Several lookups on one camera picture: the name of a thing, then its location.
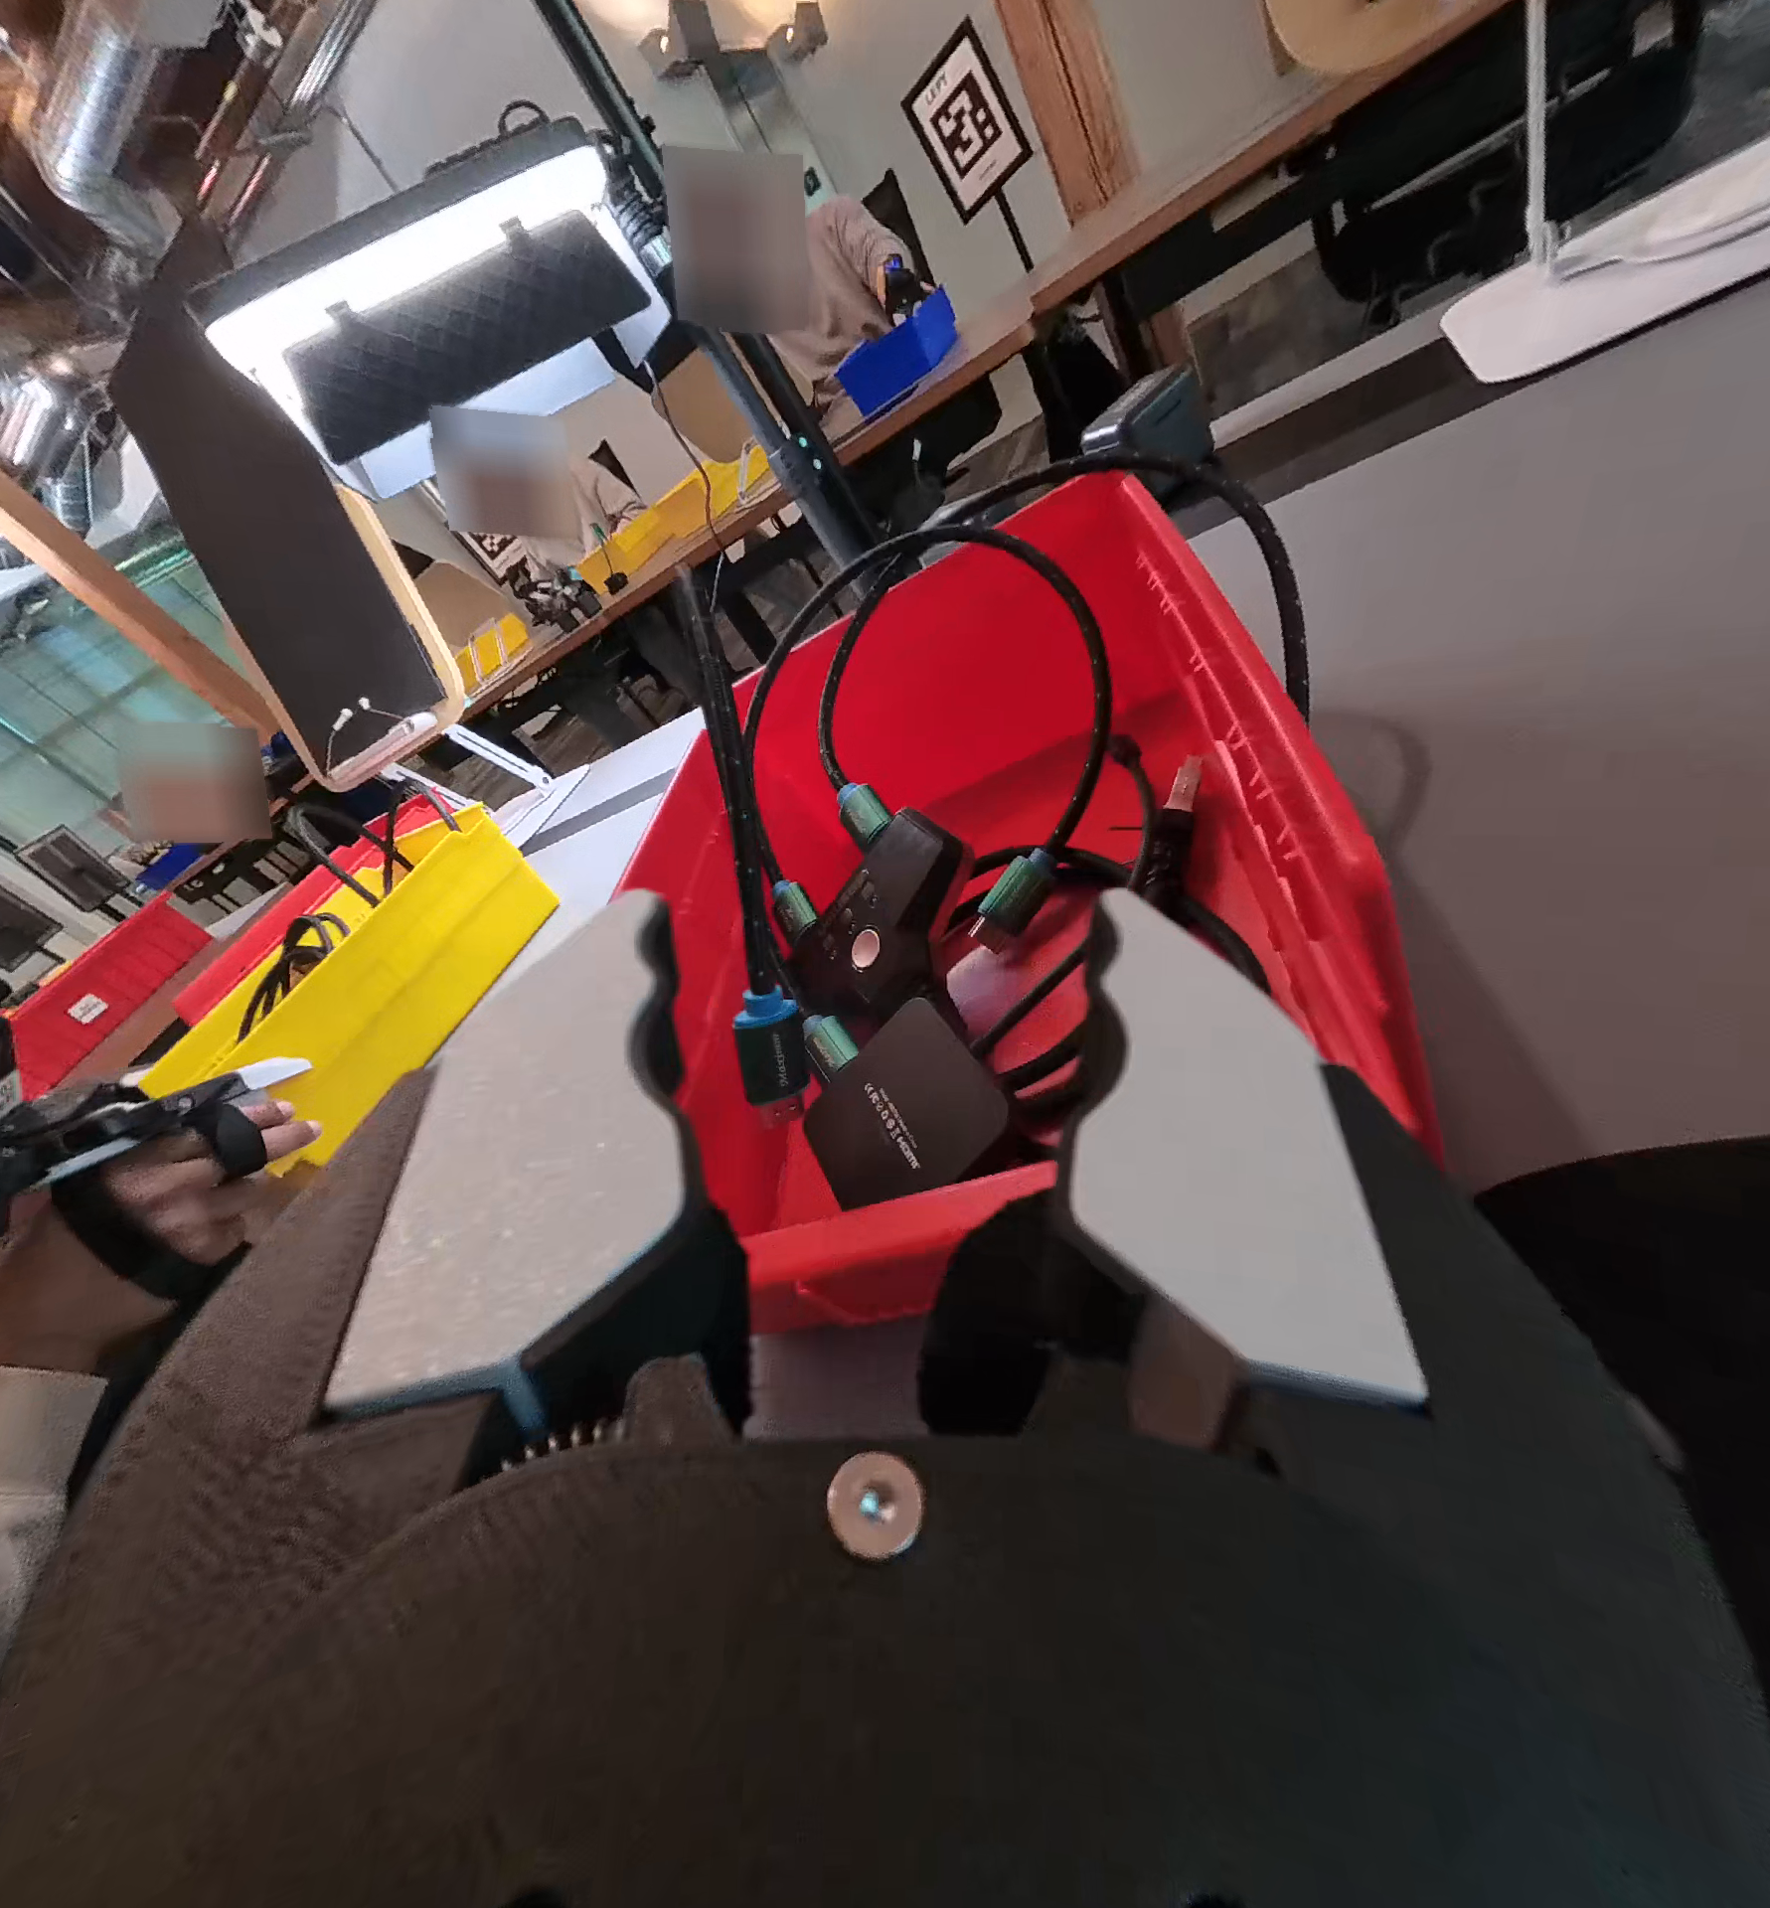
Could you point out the yellow plastic bin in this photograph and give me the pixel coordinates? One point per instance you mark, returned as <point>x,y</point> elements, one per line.
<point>378,985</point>

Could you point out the silver ventilation duct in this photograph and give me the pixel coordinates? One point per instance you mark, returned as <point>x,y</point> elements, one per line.
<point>93,90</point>

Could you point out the black square adapter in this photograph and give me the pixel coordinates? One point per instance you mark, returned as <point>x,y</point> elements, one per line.
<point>907,1111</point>

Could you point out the blue plastic bin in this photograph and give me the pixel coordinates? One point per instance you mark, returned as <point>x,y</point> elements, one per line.
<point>899,356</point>

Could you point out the white flat stand base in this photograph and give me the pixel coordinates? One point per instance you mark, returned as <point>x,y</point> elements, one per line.
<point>1570,320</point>

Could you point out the softbox studio light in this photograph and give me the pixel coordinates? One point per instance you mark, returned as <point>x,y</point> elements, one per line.
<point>450,320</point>

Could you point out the small yellow bin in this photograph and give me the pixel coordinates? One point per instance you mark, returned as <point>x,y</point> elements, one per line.
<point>661,529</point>

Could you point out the black panel wooden frame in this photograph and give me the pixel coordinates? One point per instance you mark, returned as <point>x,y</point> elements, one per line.
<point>288,567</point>

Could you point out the red plastic bin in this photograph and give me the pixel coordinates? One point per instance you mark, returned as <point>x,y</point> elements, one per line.
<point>957,686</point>
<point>229,975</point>
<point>110,985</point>

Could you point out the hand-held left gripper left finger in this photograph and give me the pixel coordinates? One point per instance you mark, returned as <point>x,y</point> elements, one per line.
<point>525,1192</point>

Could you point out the grey power box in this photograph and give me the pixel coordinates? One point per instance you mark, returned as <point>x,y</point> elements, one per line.
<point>1154,418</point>

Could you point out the black switch box with button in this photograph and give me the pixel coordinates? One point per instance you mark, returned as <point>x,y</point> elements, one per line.
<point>899,880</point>

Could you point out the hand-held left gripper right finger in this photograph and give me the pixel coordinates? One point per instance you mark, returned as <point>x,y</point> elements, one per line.
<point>1226,1192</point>

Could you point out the black light stand pole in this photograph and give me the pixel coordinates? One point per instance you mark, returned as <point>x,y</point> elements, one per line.
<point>795,447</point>

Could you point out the black white marker sign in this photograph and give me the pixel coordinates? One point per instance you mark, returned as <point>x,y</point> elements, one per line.
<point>966,118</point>

